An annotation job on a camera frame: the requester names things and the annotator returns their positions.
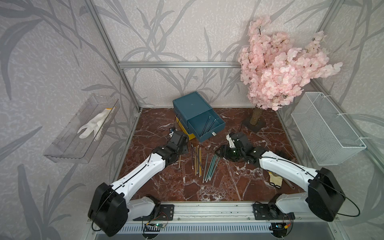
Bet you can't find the teal pull-out drawer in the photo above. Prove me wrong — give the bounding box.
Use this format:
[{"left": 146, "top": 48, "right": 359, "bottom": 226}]
[{"left": 187, "top": 109, "right": 226, "bottom": 143}]

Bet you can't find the white wire mesh basket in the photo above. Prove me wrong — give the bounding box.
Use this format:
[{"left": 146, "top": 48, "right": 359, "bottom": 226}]
[{"left": 292, "top": 92, "right": 367, "bottom": 166}]

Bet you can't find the clear plastic wall tray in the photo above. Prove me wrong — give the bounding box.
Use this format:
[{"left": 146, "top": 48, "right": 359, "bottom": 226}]
[{"left": 43, "top": 94, "right": 121, "bottom": 164}]

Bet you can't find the yellow drawer cabinet base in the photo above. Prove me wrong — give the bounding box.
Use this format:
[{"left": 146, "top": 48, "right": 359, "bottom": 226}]
[{"left": 176, "top": 117, "right": 196, "bottom": 140}]

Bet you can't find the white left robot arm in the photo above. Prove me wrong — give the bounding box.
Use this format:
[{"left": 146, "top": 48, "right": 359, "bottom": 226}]
[{"left": 88, "top": 131, "right": 189, "bottom": 237}]

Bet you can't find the white work glove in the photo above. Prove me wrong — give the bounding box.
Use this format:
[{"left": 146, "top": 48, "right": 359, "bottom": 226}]
[{"left": 78, "top": 108, "right": 113, "bottom": 141}]

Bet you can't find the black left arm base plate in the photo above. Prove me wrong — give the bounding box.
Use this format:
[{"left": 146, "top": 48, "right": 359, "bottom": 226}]
[{"left": 134, "top": 204, "right": 175, "bottom": 222}]

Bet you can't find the yellow pencil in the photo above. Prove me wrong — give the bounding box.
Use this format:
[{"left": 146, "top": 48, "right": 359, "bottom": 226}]
[
  {"left": 194, "top": 146, "right": 199, "bottom": 176},
  {"left": 198, "top": 145, "right": 203, "bottom": 177}
]

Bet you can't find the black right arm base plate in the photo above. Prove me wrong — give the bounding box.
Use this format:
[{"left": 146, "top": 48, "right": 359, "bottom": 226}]
[{"left": 252, "top": 202, "right": 296, "bottom": 221}]

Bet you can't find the green pencil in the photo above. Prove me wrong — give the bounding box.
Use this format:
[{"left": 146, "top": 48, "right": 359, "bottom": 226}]
[
  {"left": 206, "top": 154, "right": 220, "bottom": 182},
  {"left": 202, "top": 154, "right": 209, "bottom": 183}
]

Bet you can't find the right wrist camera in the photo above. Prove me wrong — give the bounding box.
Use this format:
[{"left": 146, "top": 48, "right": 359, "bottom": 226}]
[{"left": 226, "top": 134, "right": 236, "bottom": 149}]

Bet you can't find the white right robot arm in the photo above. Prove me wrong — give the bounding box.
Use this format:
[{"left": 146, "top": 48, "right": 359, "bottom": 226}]
[{"left": 215, "top": 133, "right": 346, "bottom": 222}]

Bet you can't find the teal drawer cabinet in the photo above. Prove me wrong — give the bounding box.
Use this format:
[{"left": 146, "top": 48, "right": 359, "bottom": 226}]
[{"left": 173, "top": 92, "right": 212, "bottom": 121}]

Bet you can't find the dark grey pencil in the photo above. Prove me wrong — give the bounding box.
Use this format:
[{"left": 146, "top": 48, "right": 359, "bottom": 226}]
[
  {"left": 207, "top": 119, "right": 216, "bottom": 133},
  {"left": 200, "top": 116, "right": 211, "bottom": 137}
]

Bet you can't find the aluminium front rail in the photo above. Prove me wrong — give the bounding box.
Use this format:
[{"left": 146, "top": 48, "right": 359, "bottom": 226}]
[{"left": 86, "top": 201, "right": 341, "bottom": 224}]

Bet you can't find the pink artificial blossom tree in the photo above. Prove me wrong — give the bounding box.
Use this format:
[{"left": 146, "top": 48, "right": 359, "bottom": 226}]
[{"left": 238, "top": 16, "right": 343, "bottom": 129}]

